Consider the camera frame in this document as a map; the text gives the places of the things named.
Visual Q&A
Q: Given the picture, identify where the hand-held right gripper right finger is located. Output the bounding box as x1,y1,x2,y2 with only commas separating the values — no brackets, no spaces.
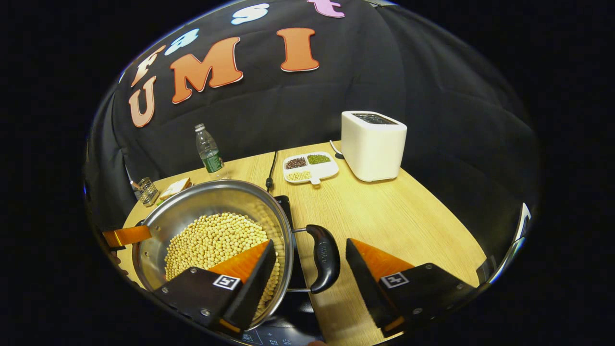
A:
345,238,480,338

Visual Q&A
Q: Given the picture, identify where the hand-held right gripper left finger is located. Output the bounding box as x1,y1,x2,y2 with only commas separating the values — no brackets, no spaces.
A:
153,239,278,335

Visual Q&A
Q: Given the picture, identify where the black induction cooktop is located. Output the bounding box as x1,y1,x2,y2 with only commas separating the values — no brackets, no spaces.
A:
235,195,327,346

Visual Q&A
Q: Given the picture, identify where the steel pot with black handles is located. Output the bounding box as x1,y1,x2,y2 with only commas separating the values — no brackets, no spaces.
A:
132,179,342,332

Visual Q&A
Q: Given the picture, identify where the pile of yellow soybeans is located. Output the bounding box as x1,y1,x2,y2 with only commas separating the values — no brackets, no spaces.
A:
165,212,284,318

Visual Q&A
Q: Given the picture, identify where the sandwich with lettuce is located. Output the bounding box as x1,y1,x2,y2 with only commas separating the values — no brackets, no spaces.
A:
159,178,193,201

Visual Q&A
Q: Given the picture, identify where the clear plastic water bottle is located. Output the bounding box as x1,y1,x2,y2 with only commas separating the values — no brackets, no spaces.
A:
195,124,226,179

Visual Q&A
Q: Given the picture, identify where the white divided dish with beans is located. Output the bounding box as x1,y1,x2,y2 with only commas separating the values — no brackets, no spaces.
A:
283,151,340,185

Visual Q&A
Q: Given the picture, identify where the white toaster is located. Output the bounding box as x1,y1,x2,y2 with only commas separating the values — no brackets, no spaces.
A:
341,111,407,182

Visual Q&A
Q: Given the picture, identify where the black backdrop cloth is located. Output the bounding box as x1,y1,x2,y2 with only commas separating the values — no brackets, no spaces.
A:
84,0,541,270

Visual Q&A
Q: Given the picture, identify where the metal wire basket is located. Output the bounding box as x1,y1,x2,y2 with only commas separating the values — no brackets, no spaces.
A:
131,177,159,207

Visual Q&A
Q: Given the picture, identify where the black power cable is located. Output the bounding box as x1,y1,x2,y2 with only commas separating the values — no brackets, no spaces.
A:
266,150,278,193

